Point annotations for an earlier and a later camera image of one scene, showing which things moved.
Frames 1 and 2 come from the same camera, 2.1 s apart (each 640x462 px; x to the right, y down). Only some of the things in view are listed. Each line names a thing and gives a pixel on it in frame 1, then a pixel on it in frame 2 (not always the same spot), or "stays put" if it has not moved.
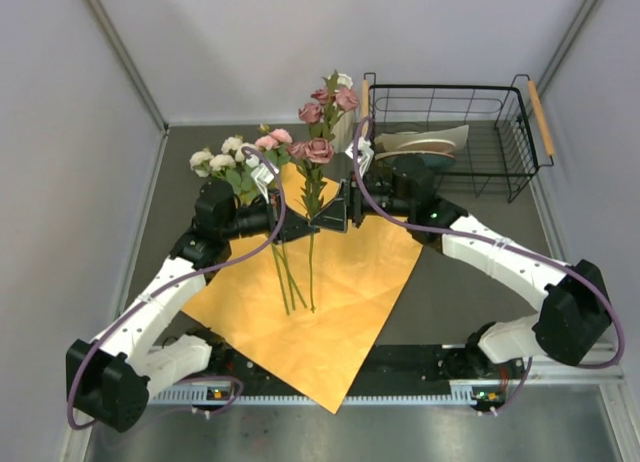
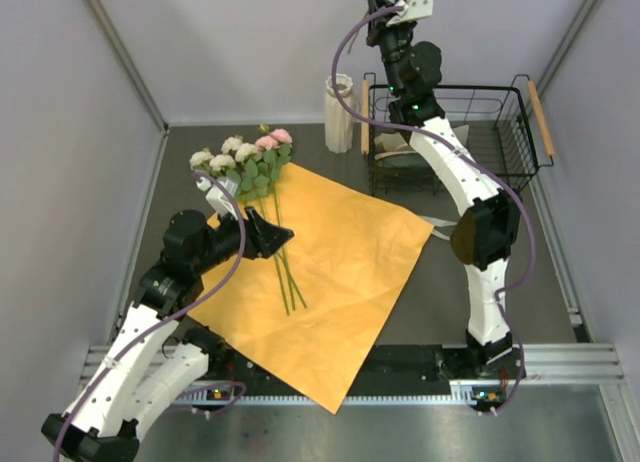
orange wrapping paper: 311,307 stays put
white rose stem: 233,166 → 248,152
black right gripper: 334,216 → 405,27
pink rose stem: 288,282 → 278,143
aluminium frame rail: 545,369 stays put
